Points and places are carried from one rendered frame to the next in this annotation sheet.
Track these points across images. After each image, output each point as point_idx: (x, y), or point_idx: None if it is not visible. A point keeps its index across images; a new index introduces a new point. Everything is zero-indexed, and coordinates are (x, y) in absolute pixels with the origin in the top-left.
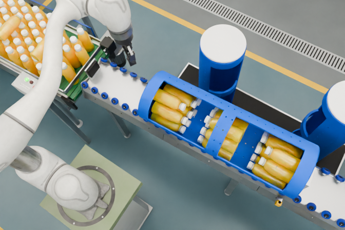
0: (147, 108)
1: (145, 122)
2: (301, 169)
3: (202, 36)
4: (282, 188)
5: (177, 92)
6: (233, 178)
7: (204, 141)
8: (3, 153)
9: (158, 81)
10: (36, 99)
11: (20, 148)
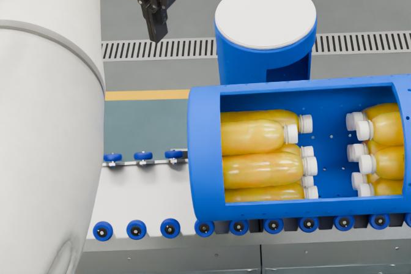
0: (216, 170)
1: (203, 242)
2: None
3: (216, 21)
4: None
5: (255, 114)
6: None
7: (379, 189)
8: (50, 174)
9: (211, 98)
10: None
11: (99, 162)
